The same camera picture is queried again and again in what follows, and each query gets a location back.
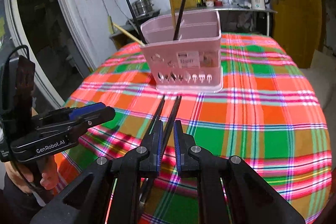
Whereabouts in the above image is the black chopstick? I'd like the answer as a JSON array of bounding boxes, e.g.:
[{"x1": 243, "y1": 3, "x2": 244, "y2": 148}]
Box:
[
  {"x1": 139, "y1": 96, "x2": 182, "y2": 210},
  {"x1": 141, "y1": 95, "x2": 165, "y2": 145},
  {"x1": 126, "y1": 0, "x2": 147, "y2": 45},
  {"x1": 173, "y1": 0, "x2": 186, "y2": 41}
]

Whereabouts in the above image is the metal kitchen shelf table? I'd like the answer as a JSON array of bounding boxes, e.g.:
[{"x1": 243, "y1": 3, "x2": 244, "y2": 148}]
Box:
[{"x1": 185, "y1": 5, "x2": 277, "y2": 37}]

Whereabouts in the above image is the person's left hand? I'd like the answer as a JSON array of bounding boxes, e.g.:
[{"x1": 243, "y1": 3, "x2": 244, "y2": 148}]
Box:
[{"x1": 4, "y1": 155, "x2": 59, "y2": 194}]

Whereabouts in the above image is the low metal side table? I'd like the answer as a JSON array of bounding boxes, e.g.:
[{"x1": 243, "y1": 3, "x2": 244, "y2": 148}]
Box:
[{"x1": 109, "y1": 24, "x2": 145, "y2": 50}]

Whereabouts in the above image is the wooden chopstick leaning left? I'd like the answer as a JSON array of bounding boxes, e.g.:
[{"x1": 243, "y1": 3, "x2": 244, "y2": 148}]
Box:
[{"x1": 112, "y1": 23, "x2": 145, "y2": 46}]

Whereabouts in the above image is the plaid colourful tablecloth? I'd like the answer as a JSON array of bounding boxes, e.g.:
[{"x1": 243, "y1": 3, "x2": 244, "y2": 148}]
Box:
[{"x1": 55, "y1": 34, "x2": 332, "y2": 223}]

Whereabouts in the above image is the pink plastic utensil holder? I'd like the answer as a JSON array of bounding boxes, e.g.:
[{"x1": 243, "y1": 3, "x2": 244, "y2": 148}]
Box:
[{"x1": 141, "y1": 9, "x2": 223, "y2": 93}]

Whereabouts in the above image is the black induction cooktop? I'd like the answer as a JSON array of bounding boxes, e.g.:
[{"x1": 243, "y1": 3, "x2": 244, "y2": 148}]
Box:
[{"x1": 136, "y1": 9, "x2": 161, "y2": 24}]

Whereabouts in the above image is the wooden chopstick in holder centre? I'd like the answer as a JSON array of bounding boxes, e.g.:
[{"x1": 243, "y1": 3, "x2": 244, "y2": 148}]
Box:
[{"x1": 169, "y1": 0, "x2": 176, "y2": 30}]

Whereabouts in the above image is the stainless steel steamer pot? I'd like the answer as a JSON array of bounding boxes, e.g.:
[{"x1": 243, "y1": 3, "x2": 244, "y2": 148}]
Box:
[{"x1": 131, "y1": 0, "x2": 154, "y2": 16}]

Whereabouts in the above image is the red lidded jar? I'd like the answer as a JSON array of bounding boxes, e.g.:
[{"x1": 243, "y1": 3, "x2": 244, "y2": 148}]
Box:
[{"x1": 205, "y1": 0, "x2": 214, "y2": 7}]

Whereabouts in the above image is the yellow wooden door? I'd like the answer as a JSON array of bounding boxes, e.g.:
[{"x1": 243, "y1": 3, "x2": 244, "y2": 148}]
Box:
[{"x1": 271, "y1": 0, "x2": 326, "y2": 68}]

